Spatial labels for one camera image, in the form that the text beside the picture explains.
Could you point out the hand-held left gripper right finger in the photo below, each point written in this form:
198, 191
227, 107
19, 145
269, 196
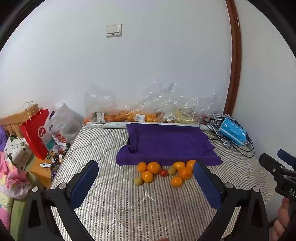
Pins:
207, 185

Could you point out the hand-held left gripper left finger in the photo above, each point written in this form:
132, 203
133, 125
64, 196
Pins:
84, 183

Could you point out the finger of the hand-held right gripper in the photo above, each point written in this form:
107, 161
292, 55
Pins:
288, 158
270, 163

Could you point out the orange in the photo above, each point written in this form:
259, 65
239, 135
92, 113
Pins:
179, 165
185, 173
142, 167
147, 176
153, 167
177, 181
189, 163

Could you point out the small green fruit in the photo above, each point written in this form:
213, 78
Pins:
171, 170
138, 181

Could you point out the red tomato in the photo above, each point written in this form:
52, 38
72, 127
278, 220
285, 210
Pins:
163, 172

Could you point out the person's right hand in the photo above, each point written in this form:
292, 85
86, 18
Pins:
281, 217

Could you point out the small white tube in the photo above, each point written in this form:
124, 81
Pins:
45, 165

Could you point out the wooden bedside table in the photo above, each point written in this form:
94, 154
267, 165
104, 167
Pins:
40, 173

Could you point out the blue tissue box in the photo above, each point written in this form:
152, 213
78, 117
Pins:
233, 131

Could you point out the purple towel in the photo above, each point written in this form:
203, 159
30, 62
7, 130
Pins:
166, 143

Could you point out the white printed roll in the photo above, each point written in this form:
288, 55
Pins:
104, 125

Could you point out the white plastic bag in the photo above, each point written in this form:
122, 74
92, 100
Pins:
64, 120

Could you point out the red paper bag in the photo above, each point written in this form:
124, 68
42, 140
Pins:
34, 136

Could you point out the green cloth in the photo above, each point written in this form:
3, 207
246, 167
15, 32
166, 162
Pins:
18, 208

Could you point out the clear plastic bag of oranges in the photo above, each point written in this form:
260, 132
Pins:
111, 117
150, 117

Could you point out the clear plastic bag of bananas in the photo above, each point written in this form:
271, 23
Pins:
185, 115

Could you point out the pink blanket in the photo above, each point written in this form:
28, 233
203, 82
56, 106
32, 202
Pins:
11, 183

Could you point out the white floral cloth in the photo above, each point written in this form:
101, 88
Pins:
16, 150

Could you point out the purple cloth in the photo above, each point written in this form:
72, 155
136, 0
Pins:
2, 139

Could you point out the wooden headboard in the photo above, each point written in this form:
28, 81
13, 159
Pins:
13, 120

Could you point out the brown wooden door frame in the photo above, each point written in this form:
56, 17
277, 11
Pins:
235, 58

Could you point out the white wall switch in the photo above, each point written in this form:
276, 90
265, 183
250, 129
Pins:
113, 30

